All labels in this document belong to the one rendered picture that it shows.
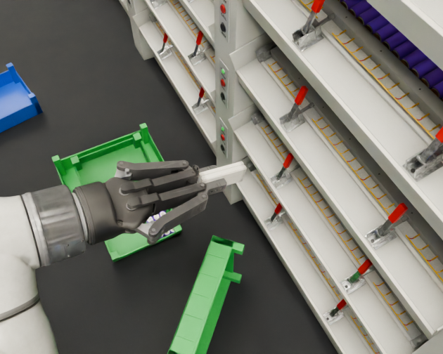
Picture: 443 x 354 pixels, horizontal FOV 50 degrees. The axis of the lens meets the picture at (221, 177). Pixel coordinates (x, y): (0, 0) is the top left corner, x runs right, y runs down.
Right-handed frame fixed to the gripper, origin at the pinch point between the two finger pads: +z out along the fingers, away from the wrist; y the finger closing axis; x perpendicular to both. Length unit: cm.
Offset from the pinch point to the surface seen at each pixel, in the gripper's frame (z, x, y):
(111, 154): 4, -56, -55
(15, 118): -17, -68, -90
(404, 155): 18.3, 11.2, 12.0
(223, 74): 21.5, -13.8, -35.1
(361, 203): 23.8, -6.9, 8.0
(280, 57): 26.7, -2.5, -25.1
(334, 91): 17.1, 10.6, -1.8
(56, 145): -7, -69, -76
